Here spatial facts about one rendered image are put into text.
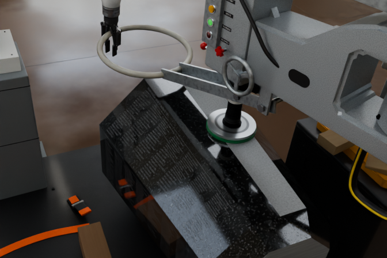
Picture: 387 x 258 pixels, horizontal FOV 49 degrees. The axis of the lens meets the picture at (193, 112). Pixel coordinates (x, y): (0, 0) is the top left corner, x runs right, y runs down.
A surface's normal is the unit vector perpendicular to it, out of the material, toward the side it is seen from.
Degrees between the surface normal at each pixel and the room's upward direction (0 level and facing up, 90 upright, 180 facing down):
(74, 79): 0
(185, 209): 45
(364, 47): 90
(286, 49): 90
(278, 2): 90
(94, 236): 0
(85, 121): 0
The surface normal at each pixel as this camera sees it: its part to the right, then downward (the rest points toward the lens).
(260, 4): 0.65, 0.49
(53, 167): 0.08, -0.81
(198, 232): -0.57, -0.43
